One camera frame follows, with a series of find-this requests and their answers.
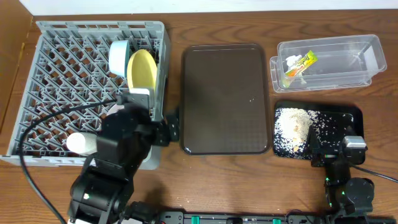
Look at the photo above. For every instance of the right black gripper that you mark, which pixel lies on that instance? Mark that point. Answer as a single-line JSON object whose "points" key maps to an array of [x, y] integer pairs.
{"points": [[325, 156]]}

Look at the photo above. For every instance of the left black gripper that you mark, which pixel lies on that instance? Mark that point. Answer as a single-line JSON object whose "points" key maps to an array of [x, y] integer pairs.
{"points": [[170, 131]]}

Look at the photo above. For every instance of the rice food waste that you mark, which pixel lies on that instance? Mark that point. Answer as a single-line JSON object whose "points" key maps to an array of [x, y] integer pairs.
{"points": [[291, 130]]}

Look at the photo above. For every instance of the yellow round plate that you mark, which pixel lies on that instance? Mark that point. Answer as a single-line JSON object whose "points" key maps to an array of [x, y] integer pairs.
{"points": [[141, 70]]}

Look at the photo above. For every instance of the small white cup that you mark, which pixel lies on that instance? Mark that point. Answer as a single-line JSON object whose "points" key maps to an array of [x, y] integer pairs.
{"points": [[82, 143]]}

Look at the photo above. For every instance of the green snack wrapper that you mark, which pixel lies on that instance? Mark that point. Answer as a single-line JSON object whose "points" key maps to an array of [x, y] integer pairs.
{"points": [[306, 61]]}

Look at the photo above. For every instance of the light blue bowl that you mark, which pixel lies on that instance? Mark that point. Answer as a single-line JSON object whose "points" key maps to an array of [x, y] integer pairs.
{"points": [[119, 55]]}

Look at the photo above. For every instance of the white tissue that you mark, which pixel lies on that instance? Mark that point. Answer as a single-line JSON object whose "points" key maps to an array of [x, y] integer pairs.
{"points": [[291, 61]]}

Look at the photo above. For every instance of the white pink bowl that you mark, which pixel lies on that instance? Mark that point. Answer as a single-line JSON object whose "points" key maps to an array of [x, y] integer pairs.
{"points": [[115, 108]]}

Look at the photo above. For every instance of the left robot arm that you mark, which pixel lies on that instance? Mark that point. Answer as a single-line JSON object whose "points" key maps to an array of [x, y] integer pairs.
{"points": [[101, 192]]}

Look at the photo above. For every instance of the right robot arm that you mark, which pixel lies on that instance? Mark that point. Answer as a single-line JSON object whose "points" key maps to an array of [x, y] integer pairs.
{"points": [[350, 198]]}

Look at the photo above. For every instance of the black food waste tray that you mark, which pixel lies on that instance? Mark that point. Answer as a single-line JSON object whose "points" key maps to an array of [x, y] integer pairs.
{"points": [[358, 129]]}

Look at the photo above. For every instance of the clear plastic waste bin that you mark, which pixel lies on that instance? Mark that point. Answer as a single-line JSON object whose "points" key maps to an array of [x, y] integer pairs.
{"points": [[343, 62]]}

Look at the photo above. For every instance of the dark brown serving tray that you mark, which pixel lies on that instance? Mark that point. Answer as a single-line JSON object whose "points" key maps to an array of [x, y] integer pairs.
{"points": [[224, 106]]}

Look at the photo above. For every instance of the grey plastic dish rack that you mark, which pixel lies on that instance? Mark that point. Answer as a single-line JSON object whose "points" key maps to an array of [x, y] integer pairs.
{"points": [[70, 68]]}

